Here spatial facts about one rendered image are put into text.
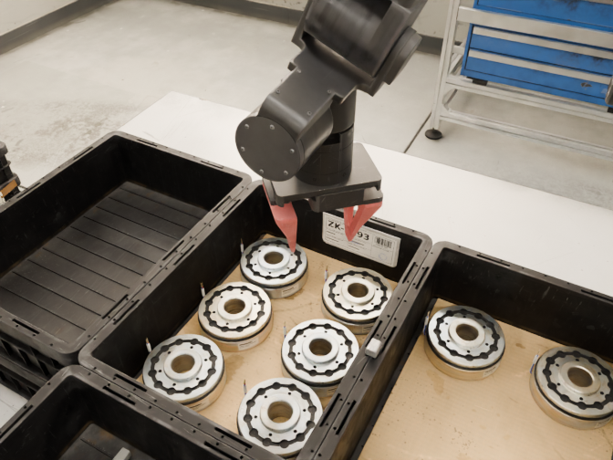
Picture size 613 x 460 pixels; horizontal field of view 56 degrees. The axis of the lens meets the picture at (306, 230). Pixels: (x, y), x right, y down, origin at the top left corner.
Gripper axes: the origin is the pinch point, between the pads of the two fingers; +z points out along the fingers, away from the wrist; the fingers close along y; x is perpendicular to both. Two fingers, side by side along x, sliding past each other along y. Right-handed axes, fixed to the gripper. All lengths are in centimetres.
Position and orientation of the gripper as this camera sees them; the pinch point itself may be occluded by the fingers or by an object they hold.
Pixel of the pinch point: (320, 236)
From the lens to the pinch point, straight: 61.7
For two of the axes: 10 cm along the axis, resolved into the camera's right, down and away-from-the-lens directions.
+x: -2.6, -6.5, 7.1
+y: 9.7, -1.8, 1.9
